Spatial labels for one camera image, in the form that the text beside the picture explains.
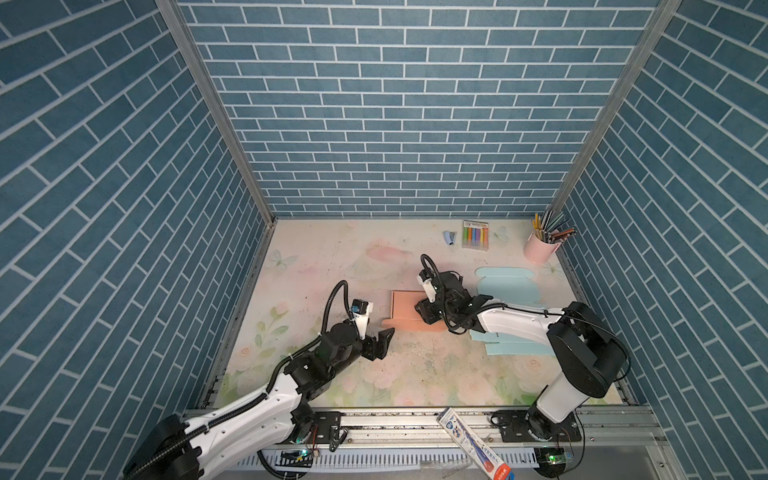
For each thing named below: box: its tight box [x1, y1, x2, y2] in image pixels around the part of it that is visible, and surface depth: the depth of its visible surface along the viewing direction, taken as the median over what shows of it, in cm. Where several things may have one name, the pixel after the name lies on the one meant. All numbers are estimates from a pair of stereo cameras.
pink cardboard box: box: [382, 290, 448, 333], surface depth 91 cm
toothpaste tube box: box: [436, 407, 516, 480], surface depth 72 cm
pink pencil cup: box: [523, 233, 561, 263], surface depth 107 cm
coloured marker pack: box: [462, 220, 490, 251], surface depth 118 cm
